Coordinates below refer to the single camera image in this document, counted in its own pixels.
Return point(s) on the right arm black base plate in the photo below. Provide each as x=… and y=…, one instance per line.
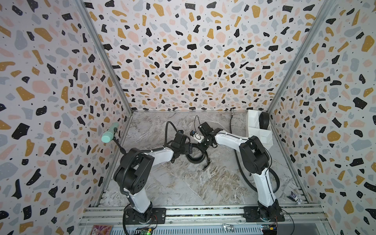
x=252, y=214

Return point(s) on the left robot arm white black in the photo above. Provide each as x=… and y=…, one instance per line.
x=135, y=167

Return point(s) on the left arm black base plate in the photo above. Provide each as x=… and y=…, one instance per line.
x=155, y=216

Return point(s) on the black belt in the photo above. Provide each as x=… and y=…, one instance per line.
x=197, y=156
x=264, y=120
x=277, y=179

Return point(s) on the aluminium mounting rail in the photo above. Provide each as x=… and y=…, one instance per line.
x=205, y=215

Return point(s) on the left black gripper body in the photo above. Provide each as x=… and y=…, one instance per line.
x=188, y=149

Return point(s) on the white storage roll organizer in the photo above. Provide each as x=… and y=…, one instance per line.
x=252, y=129

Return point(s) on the green microphone on black stand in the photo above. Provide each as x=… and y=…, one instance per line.
x=109, y=136

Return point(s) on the pink printed card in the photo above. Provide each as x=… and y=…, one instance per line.
x=101, y=230

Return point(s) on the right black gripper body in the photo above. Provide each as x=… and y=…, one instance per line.
x=205, y=144

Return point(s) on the small crumpled wrapper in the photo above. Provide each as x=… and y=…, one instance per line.
x=296, y=198

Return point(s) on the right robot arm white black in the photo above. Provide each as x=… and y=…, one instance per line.
x=255, y=159

